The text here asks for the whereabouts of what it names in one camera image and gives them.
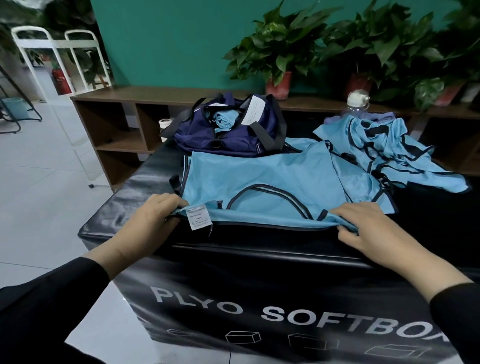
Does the small white-lidded jar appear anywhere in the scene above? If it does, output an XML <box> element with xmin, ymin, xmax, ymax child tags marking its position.
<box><xmin>158</xmin><ymin>117</ymin><xmax>174</xmax><ymax>142</ymax></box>

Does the white metal rack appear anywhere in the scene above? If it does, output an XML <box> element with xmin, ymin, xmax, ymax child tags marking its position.
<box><xmin>0</xmin><ymin>0</ymin><xmax>110</xmax><ymax>87</ymax></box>

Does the navy blue bag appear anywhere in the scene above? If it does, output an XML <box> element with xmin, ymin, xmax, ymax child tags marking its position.
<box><xmin>159</xmin><ymin>92</ymin><xmax>288</xmax><ymax>159</ymax></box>

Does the red bottle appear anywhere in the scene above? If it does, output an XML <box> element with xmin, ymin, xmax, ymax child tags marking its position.
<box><xmin>51</xmin><ymin>67</ymin><xmax>74</xmax><ymax>95</ymax></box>

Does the teal bucket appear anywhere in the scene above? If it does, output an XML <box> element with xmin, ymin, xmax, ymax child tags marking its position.
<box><xmin>0</xmin><ymin>97</ymin><xmax>33</xmax><ymax>121</ymax></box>

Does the person's left hand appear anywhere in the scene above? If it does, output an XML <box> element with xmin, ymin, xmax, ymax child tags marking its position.
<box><xmin>111</xmin><ymin>192</ymin><xmax>190</xmax><ymax>264</ymax></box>

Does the person's left forearm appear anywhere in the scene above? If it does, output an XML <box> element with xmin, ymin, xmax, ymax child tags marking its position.
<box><xmin>0</xmin><ymin>238</ymin><xmax>140</xmax><ymax>364</ymax></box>

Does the black leather bench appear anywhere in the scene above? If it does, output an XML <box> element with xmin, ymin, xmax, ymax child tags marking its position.
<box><xmin>77</xmin><ymin>138</ymin><xmax>480</xmax><ymax>364</ymax></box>

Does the green plant in white pot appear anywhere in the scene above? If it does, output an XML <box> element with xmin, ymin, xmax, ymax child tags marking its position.
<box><xmin>412</xmin><ymin>7</ymin><xmax>480</xmax><ymax>114</ymax></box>

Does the clear bottle silver cap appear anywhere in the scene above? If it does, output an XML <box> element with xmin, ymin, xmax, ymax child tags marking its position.
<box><xmin>345</xmin><ymin>89</ymin><xmax>372</xmax><ymax>115</ymax></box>

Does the person's right forearm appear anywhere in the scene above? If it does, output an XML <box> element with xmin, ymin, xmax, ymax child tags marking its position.
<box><xmin>406</xmin><ymin>255</ymin><xmax>480</xmax><ymax>364</ymax></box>

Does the green plant in red pot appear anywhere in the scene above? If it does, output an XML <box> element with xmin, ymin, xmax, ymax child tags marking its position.
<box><xmin>315</xmin><ymin>0</ymin><xmax>432</xmax><ymax>102</ymax></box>
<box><xmin>223</xmin><ymin>0</ymin><xmax>339</xmax><ymax>100</ymax></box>

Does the person's right hand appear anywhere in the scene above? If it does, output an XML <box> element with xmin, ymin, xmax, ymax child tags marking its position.
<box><xmin>330</xmin><ymin>201</ymin><xmax>430</xmax><ymax>280</ymax></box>

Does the wooden shelf cabinet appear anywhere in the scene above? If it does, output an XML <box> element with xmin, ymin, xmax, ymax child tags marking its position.
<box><xmin>71</xmin><ymin>86</ymin><xmax>480</xmax><ymax>192</ymax></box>

